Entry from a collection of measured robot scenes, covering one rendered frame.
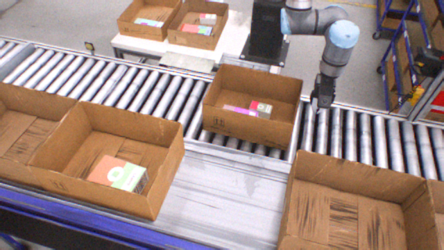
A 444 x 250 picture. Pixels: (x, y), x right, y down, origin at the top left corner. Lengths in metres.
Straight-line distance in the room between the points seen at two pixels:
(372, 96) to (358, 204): 1.91
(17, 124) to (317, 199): 1.18
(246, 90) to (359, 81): 1.69
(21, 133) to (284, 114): 1.12
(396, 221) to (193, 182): 0.68
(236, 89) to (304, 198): 0.71
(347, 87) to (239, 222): 2.14
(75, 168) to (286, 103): 0.98
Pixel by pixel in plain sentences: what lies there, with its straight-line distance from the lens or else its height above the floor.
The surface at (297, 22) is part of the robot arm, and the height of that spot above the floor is 1.28.
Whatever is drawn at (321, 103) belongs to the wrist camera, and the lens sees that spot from 1.16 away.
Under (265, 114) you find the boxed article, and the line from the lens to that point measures 1.47.
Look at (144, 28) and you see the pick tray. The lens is 1.97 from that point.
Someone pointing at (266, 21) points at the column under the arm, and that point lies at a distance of 1.71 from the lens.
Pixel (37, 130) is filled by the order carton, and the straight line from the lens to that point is 1.44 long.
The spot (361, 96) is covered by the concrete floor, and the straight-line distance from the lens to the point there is 2.96.
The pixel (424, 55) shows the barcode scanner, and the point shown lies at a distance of 1.56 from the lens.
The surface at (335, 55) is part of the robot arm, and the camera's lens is 1.11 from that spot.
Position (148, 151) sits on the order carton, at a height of 0.89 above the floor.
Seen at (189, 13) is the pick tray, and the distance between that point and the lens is 2.22.
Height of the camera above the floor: 1.85
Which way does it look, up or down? 49 degrees down
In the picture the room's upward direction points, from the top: 2 degrees clockwise
